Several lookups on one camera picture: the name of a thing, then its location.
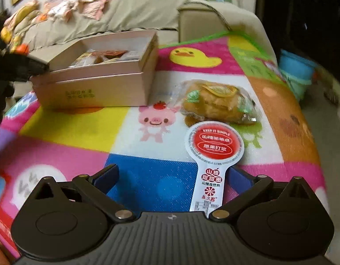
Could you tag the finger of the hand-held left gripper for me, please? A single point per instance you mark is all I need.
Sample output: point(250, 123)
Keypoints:
point(29, 66)

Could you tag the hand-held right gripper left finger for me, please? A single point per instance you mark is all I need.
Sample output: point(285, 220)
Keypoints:
point(103, 177)

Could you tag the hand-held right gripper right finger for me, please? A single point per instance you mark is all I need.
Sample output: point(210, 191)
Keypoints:
point(239, 176)

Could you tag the round red label snack packet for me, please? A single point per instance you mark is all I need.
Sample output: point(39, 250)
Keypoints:
point(215, 143)

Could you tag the round bread packet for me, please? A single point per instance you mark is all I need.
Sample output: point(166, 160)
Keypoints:
point(84, 60)

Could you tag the cardboard box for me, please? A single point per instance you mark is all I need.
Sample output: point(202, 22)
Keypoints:
point(114, 85)

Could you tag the orange ball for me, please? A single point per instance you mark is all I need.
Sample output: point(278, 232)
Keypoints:
point(22, 49)

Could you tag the colourful cartoon play mat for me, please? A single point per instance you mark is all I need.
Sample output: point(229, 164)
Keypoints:
point(131, 149)

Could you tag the yellow plush toy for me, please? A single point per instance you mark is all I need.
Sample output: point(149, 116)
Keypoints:
point(19, 19)

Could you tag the wrapped bread packet green print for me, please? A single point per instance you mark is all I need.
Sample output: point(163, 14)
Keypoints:
point(217, 102)

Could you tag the orange brown snack packet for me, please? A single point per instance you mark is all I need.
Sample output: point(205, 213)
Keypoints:
point(109, 54)

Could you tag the pink floral clothes pile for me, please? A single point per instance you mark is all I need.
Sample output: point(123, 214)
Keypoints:
point(84, 4)

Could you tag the red box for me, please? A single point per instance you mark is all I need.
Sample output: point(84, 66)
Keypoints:
point(4, 234)

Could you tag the blue plastic bin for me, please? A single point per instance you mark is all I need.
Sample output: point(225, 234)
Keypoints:
point(297, 71)

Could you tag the beige covered sofa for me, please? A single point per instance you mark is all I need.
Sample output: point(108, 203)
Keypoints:
point(159, 13)

